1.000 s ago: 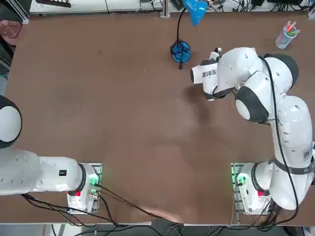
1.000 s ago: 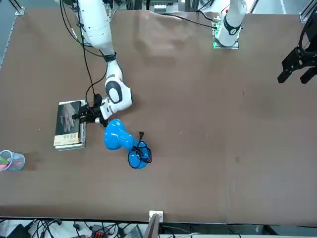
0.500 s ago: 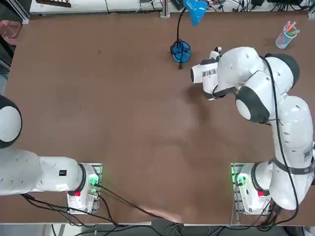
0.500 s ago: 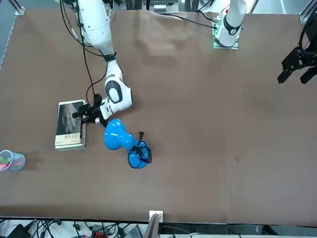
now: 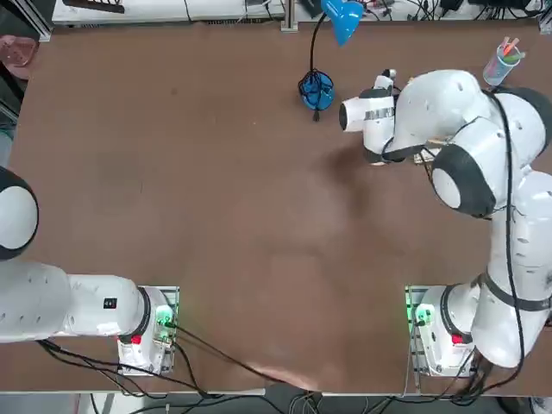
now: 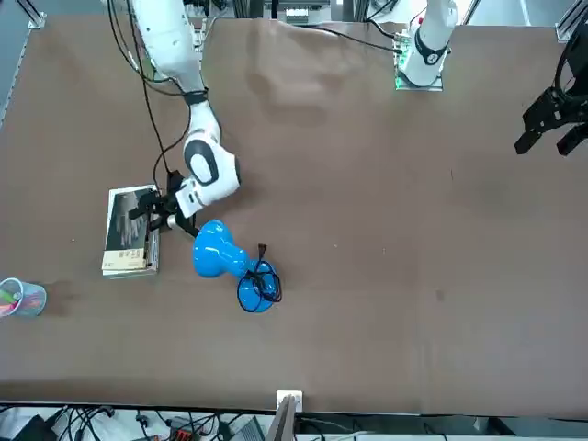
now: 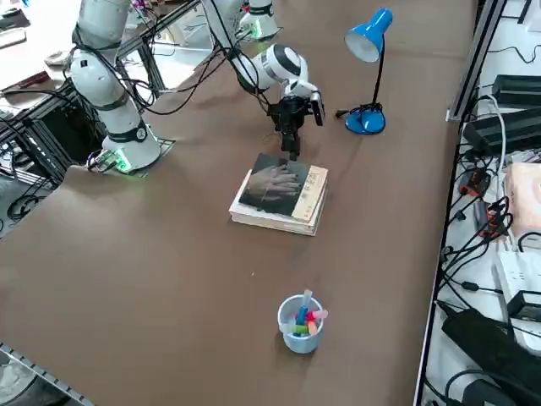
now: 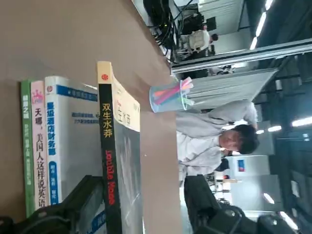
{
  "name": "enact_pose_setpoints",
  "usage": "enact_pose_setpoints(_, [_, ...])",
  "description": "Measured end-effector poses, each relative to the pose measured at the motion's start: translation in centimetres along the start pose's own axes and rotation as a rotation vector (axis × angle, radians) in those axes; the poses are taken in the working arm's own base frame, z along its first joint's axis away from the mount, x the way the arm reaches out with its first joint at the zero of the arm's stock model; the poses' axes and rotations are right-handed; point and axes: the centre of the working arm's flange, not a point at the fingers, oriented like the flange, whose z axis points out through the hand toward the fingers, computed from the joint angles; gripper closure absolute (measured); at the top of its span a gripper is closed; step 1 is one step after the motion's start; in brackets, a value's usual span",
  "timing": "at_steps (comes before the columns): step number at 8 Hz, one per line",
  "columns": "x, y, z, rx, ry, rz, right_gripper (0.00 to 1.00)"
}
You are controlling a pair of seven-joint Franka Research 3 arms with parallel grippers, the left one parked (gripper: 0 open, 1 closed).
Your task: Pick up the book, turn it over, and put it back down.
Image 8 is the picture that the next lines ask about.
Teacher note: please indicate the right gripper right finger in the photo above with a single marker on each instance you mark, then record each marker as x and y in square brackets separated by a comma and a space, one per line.
[207, 214]

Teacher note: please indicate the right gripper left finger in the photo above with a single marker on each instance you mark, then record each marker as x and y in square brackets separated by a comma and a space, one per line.
[70, 212]

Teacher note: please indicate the black cream cover book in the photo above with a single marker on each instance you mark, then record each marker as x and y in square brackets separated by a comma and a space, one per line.
[108, 146]

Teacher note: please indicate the pink spine book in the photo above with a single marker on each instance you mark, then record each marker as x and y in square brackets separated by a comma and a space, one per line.
[40, 146]

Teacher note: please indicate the green spine book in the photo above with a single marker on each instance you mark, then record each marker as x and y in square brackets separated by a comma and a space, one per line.
[28, 146]

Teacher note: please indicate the ceiling light strip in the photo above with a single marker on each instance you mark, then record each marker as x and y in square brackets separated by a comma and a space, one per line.
[302, 123]
[268, 198]
[258, 29]

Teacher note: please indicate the white machine with blue label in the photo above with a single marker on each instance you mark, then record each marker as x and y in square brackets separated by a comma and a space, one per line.
[253, 170]

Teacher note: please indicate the person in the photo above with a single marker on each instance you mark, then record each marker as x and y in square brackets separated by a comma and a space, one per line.
[200, 136]
[200, 40]

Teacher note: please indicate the clear plastic pen cup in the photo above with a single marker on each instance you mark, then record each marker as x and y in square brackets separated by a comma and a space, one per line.
[168, 100]

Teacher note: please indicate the grey partition panel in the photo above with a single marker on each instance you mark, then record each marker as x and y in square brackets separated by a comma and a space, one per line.
[231, 85]

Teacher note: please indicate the pink pen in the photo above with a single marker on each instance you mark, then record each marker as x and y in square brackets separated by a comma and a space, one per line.
[181, 85]

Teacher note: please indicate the aluminium frame beam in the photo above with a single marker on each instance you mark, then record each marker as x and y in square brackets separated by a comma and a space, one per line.
[243, 57]

